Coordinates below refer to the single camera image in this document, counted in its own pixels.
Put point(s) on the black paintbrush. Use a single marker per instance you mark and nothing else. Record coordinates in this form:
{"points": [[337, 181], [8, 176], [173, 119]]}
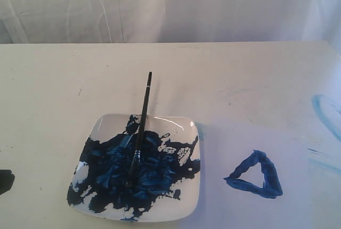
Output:
{"points": [[135, 164]]}

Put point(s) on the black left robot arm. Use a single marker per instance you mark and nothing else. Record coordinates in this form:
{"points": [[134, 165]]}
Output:
{"points": [[6, 180]]}

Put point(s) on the white square paint dish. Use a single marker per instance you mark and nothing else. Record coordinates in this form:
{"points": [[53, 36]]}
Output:
{"points": [[168, 180]]}

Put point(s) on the white paper sheet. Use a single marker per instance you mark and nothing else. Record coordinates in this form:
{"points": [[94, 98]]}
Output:
{"points": [[252, 177]]}

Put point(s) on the white backdrop curtain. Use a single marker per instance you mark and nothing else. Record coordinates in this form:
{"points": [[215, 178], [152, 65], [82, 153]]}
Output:
{"points": [[148, 21]]}

